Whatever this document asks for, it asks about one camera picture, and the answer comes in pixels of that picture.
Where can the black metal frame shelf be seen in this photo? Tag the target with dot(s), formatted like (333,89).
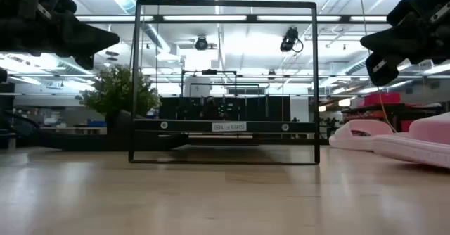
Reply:
(183,126)

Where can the person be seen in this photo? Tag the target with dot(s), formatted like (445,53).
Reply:
(211,108)

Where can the black office partition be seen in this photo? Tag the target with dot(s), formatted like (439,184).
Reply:
(253,108)

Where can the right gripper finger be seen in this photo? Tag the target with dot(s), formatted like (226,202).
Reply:
(397,49)
(400,35)

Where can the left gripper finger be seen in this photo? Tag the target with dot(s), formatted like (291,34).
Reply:
(88,46)
(84,31)

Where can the red crate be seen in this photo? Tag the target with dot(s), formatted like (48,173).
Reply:
(406,125)

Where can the green potted plant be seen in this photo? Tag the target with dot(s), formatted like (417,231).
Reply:
(116,90)

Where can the pink foam slide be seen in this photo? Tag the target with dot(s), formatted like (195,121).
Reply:
(355,136)
(422,143)

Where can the black aluminium rail frame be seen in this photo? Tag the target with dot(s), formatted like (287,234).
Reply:
(281,141)

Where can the black ceiling light rail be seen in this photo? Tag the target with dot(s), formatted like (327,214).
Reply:
(251,18)

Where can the blue bin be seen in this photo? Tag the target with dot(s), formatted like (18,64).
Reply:
(96,123)

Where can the black ceiling spotlight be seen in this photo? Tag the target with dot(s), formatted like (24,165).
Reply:
(201,44)

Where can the red storage bin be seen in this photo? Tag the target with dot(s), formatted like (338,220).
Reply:
(381,98)

